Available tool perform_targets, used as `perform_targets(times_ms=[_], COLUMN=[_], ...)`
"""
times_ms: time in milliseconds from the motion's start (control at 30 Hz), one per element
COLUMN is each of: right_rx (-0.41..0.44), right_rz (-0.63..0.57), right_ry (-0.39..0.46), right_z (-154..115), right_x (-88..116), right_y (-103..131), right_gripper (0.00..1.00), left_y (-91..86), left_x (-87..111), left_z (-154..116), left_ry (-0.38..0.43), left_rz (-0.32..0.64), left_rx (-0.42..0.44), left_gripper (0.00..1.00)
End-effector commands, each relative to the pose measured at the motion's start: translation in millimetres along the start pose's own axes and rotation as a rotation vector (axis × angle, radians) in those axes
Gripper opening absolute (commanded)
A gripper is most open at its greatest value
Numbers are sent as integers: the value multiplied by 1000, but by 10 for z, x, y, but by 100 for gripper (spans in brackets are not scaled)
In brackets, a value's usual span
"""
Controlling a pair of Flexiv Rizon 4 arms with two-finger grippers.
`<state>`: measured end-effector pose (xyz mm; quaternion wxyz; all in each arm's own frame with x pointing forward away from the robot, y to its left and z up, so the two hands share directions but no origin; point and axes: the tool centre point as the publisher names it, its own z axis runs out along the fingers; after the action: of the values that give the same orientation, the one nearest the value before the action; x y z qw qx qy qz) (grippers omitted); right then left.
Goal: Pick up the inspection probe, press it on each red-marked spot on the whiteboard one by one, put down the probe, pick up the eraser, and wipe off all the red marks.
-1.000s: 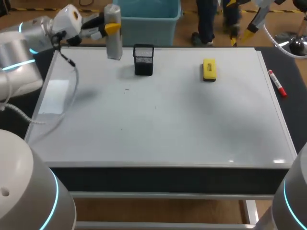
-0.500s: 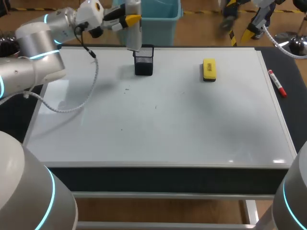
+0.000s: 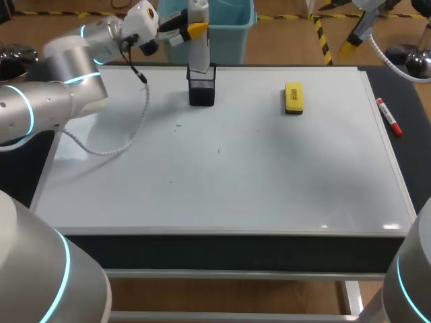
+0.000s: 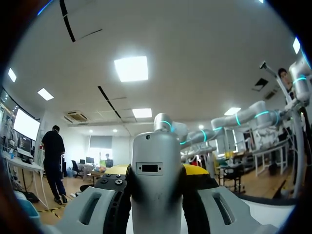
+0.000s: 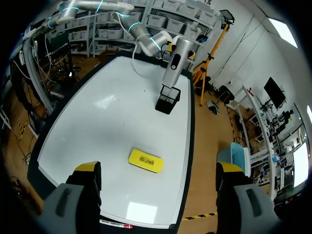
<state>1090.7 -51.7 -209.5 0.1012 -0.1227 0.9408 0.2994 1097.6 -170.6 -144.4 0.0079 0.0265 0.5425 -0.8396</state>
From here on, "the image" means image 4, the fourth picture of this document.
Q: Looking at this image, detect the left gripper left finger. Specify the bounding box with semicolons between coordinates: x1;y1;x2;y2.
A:
46;163;134;234

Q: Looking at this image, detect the person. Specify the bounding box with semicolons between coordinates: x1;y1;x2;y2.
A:
98;152;114;169
277;67;294;98
40;125;69;204

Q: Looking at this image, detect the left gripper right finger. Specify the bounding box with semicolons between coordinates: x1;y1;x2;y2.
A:
180;163;273;234

